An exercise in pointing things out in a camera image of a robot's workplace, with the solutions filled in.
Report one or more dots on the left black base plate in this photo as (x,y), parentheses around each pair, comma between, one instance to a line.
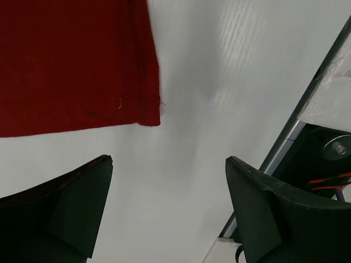
(312,158)

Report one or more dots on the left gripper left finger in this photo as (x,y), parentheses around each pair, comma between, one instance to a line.
(59,220)

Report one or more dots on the dark red t shirt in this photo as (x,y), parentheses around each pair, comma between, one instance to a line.
(73,65)

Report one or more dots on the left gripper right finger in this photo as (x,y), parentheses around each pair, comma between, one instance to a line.
(278,222)

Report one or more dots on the metal rail at table front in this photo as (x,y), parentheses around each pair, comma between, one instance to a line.
(326,101)

